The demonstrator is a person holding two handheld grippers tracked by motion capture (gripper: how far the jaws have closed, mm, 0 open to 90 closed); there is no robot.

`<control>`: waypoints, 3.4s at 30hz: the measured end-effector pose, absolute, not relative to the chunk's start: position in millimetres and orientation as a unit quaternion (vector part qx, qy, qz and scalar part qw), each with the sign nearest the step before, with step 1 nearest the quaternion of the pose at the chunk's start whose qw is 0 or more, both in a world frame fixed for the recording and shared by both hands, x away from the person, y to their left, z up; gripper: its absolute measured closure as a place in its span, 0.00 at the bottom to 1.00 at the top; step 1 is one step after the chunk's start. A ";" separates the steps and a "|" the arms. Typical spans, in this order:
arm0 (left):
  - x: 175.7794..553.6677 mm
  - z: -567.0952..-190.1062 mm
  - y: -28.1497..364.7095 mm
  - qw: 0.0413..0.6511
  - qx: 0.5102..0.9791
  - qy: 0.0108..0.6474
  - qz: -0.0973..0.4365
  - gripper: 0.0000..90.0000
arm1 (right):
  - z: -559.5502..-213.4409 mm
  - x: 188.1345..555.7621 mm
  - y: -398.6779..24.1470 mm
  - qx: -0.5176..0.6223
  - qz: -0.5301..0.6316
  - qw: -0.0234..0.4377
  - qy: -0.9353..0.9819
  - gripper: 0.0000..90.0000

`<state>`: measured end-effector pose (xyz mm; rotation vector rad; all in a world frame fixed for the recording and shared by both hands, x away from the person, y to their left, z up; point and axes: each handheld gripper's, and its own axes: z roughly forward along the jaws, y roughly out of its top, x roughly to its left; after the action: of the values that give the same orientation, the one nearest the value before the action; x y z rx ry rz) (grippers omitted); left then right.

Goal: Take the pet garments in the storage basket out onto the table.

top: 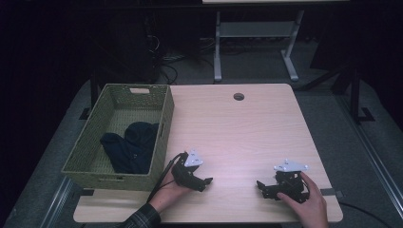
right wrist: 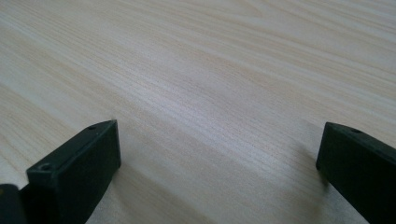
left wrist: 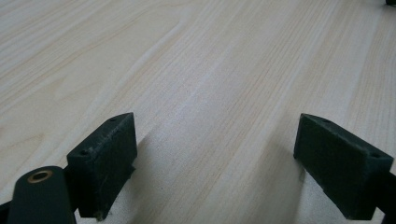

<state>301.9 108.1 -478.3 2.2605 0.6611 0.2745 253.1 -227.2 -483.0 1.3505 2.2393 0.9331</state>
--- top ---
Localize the person's left hand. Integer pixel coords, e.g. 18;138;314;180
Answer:
148;168;192;214

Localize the black metal stand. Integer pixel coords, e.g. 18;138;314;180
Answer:
346;61;376;125

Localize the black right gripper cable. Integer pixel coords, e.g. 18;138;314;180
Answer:
337;200;395;228

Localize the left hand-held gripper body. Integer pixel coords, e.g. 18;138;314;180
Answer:
170;149;204;191

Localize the person's right hand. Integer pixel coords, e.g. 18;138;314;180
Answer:
277;172;331;228

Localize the dark cloth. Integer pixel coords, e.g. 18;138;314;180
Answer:
100;122;161;176

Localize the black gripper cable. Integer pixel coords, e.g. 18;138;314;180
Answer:
337;200;395;228
145;152;188;204

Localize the aluminium floor rail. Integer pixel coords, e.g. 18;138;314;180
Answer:
335;94;403;212
39;176;75;228

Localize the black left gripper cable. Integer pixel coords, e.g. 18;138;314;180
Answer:
145;152;188;204

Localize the grey metal table frame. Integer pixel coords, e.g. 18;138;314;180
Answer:
213;9;306;84

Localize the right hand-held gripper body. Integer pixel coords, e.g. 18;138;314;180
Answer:
273;159;310;204

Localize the grey tape strip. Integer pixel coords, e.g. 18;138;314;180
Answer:
319;187;345;200

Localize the bundle of floor cables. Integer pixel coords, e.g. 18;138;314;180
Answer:
144;17;217;86

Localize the green woven basket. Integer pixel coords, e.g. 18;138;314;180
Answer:
61;83;176;193

